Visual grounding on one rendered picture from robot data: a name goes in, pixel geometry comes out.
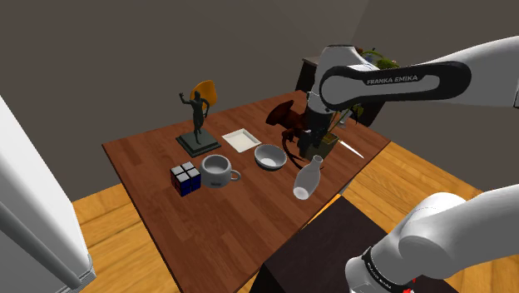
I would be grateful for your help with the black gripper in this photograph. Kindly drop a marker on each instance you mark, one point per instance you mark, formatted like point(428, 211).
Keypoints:
point(309, 142)

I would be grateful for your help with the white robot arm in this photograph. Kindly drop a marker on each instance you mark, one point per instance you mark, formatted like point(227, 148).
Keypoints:
point(438, 239)

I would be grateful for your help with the green plant in yellow pot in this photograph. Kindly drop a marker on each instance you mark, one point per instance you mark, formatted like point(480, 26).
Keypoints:
point(329, 142)

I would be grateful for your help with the red-brown dragon figure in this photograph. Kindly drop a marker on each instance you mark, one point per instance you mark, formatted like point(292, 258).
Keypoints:
point(284, 115)

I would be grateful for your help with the white vase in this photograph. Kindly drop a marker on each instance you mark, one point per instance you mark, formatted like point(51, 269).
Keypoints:
point(307, 180)

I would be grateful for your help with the white bowl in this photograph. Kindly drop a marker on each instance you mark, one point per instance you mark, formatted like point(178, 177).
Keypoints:
point(269, 156)

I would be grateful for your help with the white knife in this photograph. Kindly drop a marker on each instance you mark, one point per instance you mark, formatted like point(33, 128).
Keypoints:
point(350, 148)

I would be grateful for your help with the white square plate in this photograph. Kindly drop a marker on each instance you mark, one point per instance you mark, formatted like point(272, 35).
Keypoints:
point(242, 140)

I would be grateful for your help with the white mug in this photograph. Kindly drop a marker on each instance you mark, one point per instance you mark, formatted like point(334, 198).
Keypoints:
point(215, 172)

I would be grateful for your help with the dark figure statue on base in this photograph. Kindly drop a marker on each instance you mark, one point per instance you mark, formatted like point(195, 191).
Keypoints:
point(198, 115)

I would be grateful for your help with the wooden table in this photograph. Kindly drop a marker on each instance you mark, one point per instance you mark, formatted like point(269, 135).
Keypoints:
point(227, 227)

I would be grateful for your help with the colourful puzzle cube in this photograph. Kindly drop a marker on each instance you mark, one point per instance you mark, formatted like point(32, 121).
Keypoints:
point(185, 178)

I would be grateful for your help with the white refrigerator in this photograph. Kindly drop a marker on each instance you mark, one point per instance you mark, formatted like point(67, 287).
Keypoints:
point(32, 194)

